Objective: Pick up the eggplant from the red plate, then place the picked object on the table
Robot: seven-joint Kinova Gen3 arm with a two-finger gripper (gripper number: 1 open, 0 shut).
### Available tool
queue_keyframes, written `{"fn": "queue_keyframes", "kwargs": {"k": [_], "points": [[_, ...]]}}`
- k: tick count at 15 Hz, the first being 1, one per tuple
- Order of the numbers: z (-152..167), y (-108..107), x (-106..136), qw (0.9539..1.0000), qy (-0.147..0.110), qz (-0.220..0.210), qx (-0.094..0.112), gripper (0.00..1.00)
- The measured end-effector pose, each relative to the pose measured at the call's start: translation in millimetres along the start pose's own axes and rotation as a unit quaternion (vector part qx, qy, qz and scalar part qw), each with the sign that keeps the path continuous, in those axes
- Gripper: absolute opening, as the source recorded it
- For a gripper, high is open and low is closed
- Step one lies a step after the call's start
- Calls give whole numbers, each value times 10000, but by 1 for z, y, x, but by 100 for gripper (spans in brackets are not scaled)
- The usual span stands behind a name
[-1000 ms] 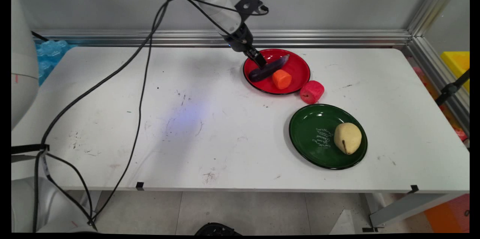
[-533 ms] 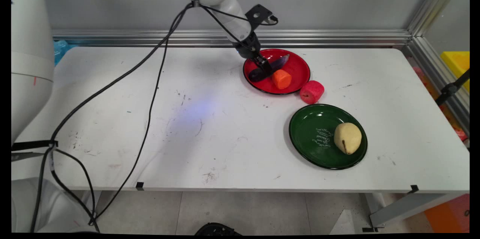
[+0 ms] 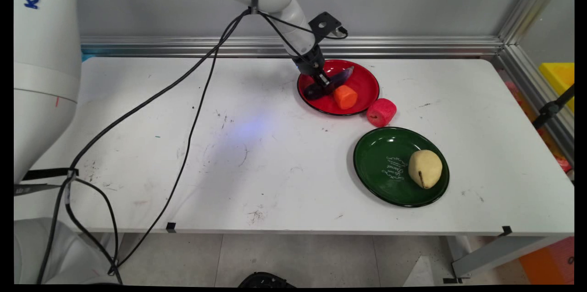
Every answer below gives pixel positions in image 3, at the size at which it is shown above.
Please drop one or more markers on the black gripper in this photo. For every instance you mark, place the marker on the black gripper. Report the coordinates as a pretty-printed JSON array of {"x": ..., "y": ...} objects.
[{"x": 311, "y": 62}]

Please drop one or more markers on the dark purple toy eggplant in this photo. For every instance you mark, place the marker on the dark purple toy eggplant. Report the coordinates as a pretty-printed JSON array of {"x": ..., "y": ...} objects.
[{"x": 337, "y": 80}]

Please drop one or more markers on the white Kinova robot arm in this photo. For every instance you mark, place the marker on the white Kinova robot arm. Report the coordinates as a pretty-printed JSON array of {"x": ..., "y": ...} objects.
[{"x": 43, "y": 53}]

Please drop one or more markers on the orange toy carrot piece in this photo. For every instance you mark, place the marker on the orange toy carrot piece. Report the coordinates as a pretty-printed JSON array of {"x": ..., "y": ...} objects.
[{"x": 345, "y": 96}]

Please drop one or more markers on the red round plate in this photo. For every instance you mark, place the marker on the red round plate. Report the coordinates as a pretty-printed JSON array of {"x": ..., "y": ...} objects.
[{"x": 364, "y": 83}]

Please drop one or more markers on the red toy apple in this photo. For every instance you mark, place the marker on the red toy apple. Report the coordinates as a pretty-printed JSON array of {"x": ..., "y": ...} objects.
[{"x": 381, "y": 112}]

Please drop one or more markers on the green round plate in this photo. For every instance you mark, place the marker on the green round plate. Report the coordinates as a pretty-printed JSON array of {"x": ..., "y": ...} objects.
[{"x": 385, "y": 168}]

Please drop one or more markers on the pale yellow toy pear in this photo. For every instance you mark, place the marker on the pale yellow toy pear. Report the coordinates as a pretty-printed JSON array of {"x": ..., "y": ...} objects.
[{"x": 425, "y": 168}]

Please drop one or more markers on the black round object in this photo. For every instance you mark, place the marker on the black round object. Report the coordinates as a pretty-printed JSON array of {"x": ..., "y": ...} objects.
[{"x": 266, "y": 280}]

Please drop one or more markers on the small black tape piece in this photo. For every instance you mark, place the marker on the small black tape piece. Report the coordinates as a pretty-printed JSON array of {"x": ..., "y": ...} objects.
[
  {"x": 171, "y": 227},
  {"x": 506, "y": 231}
]

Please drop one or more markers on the yellow plastic box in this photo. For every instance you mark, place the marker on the yellow plastic box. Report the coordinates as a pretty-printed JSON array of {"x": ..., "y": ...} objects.
[{"x": 559, "y": 79}]

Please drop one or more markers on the grey metal table leg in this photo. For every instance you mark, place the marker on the grey metal table leg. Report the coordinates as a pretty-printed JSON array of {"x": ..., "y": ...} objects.
[{"x": 495, "y": 255}]

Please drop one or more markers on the black tape strip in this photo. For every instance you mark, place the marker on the black tape strip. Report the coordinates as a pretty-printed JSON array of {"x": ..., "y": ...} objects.
[{"x": 48, "y": 173}]

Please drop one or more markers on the orange box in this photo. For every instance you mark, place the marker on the orange box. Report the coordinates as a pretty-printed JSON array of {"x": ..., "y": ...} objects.
[{"x": 550, "y": 262}]

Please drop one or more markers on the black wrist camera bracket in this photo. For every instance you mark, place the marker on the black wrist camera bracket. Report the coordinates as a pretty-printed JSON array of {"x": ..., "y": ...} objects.
[{"x": 324, "y": 25}]

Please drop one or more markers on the horizontal aluminium frame rail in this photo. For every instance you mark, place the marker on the horizontal aluminium frame rail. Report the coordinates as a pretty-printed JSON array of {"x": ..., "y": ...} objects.
[{"x": 183, "y": 46}]

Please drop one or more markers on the angled aluminium frame rail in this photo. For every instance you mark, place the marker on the angled aluminium frame rail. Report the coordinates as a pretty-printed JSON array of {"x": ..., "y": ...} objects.
[{"x": 536, "y": 85}]

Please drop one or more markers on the aluminium frame post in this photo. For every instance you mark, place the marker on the aluminium frame post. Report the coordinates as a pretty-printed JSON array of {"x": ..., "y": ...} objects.
[{"x": 532, "y": 5}]

